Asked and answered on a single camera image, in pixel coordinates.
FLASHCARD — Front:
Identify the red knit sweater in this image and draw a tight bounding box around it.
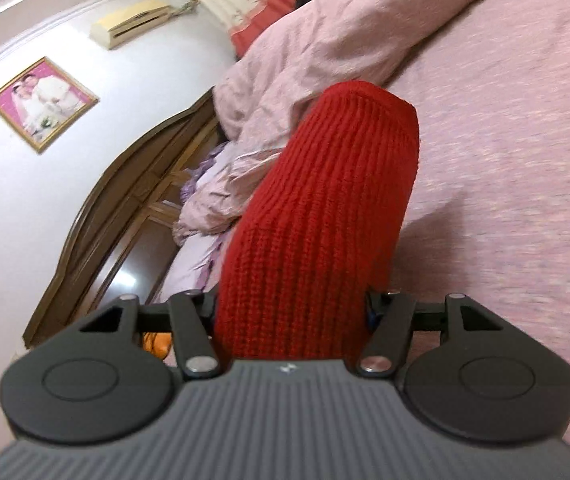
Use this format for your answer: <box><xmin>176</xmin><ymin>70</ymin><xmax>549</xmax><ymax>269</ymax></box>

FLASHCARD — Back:
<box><xmin>213</xmin><ymin>81</ymin><xmax>419</xmax><ymax>361</ymax></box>

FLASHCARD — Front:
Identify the orange cushion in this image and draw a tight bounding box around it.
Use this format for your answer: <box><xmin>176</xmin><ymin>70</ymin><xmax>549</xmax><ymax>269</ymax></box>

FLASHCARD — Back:
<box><xmin>142</xmin><ymin>333</ymin><xmax>173</xmax><ymax>361</ymax></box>

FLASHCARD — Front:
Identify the brown wooden headboard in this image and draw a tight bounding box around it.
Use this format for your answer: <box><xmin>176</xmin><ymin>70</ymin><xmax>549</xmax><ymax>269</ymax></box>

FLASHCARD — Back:
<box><xmin>22</xmin><ymin>92</ymin><xmax>223</xmax><ymax>348</ymax></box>

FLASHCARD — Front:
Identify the lilac pillow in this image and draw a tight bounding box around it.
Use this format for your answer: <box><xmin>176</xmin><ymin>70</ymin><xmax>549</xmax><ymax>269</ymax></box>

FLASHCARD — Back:
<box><xmin>155</xmin><ymin>142</ymin><xmax>234</xmax><ymax>302</ymax></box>

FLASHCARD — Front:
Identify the pink floral bed sheet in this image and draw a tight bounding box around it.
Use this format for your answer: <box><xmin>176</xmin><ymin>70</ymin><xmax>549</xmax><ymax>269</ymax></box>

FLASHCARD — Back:
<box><xmin>391</xmin><ymin>0</ymin><xmax>570</xmax><ymax>441</ymax></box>

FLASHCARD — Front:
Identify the framed wedding photo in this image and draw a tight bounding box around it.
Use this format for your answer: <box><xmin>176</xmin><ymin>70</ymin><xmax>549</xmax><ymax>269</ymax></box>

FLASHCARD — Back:
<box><xmin>0</xmin><ymin>56</ymin><xmax>99</xmax><ymax>154</ymax></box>

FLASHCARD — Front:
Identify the pink crumpled duvet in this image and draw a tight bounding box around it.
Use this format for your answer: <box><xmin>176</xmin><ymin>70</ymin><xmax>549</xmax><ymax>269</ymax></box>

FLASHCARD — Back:
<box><xmin>173</xmin><ymin>0</ymin><xmax>474</xmax><ymax>243</ymax></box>

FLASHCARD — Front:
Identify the cream wall air conditioner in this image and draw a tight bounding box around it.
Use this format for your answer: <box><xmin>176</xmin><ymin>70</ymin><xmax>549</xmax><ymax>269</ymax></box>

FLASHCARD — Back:
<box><xmin>90</xmin><ymin>0</ymin><xmax>172</xmax><ymax>50</ymax></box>

